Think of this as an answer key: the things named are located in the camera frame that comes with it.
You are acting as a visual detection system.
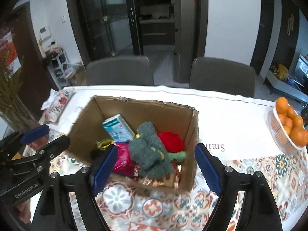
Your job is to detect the orange fruit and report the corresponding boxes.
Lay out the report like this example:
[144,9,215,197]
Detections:
[292,115,303,128]
[276,97,289,114]
[289,127,307,147]

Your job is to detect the person's left hand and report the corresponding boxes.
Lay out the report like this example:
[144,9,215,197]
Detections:
[16,201,31,224]

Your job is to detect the tv screen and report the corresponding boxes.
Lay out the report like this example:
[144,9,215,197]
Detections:
[293,54,308,79]

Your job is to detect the patterned tablecloth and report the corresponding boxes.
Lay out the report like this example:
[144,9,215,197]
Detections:
[49,86,307,230]

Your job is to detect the dark glass door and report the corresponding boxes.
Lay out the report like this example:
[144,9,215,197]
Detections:
[66,0,143,64]

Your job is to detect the orange fruit front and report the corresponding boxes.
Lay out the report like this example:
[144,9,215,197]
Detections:
[289,127,307,147]

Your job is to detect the left grey dining chair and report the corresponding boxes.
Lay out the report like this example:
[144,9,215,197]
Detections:
[86,56,155,86]

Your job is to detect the glass vase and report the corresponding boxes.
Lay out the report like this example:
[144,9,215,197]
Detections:
[0,96,49,151]

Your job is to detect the magenta snack packet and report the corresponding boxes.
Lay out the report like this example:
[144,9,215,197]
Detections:
[113,142,136,178]

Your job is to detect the orange fruit top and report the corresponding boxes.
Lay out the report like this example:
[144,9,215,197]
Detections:
[276,97,289,114]

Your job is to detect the right grey dining chair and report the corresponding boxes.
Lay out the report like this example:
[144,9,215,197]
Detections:
[189,57,256,98]

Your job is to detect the white wall intercom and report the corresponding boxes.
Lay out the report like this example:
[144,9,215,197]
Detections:
[39,26,51,41]

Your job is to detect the dried flower bouquet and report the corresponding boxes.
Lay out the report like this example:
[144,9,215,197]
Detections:
[0,26,25,123]

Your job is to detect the white tv console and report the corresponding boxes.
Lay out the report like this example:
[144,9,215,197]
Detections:
[265,70,307,104]

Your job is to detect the red candy packet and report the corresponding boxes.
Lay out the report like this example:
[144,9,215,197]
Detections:
[133,162,182,190]

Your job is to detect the green fuzzy glove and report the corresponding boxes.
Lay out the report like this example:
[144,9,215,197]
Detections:
[129,122,187,179]

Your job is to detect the yellow minion pouch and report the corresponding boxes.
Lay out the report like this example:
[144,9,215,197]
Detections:
[96,138,114,150]

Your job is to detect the white shoe rack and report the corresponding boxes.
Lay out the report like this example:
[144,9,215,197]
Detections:
[44,41,76,89]

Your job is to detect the white fruit basket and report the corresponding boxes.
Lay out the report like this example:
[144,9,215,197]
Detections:
[267,105,305,155]

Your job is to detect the brown cardboard box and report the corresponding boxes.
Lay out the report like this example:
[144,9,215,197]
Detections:
[68,96,199,191]

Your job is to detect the grey dining chair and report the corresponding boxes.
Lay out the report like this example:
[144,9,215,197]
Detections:
[86,56,155,86]
[189,57,256,98]

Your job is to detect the orange fruit middle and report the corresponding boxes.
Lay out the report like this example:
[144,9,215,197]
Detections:
[292,115,303,128]

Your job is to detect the red fluffy pompom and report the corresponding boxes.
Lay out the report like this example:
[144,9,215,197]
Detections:
[158,132,185,153]

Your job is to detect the floral fabric pouch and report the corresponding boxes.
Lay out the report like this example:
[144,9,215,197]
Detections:
[39,87,75,125]

